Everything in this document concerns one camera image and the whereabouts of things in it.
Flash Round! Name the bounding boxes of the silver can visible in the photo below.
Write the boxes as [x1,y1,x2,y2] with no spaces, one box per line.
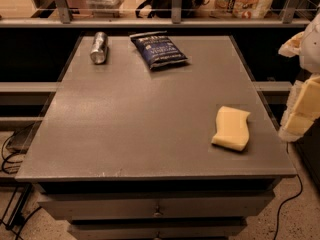
[90,32,108,64]

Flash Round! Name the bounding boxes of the blue chip bag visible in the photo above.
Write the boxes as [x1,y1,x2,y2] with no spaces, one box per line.
[130,31,188,69]

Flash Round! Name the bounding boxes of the grey metal shelf rail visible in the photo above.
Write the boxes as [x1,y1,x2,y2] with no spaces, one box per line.
[0,0,319,29]

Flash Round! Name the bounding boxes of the yellow sponge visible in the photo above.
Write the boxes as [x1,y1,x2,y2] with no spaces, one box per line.
[211,106,250,152]

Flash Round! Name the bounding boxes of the black cables on floor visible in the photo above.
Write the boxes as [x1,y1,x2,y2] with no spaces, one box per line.
[0,123,43,240]

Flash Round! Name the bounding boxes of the black bag on shelf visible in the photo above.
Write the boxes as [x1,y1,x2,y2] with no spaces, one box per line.
[135,0,210,18]

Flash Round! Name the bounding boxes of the grey drawer cabinet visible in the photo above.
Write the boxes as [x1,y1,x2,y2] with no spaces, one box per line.
[17,36,295,240]

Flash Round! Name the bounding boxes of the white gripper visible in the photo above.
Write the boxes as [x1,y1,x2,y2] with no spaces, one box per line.
[278,14,320,142]

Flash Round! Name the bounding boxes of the black power cable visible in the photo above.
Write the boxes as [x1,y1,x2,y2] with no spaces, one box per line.
[272,143,304,240]

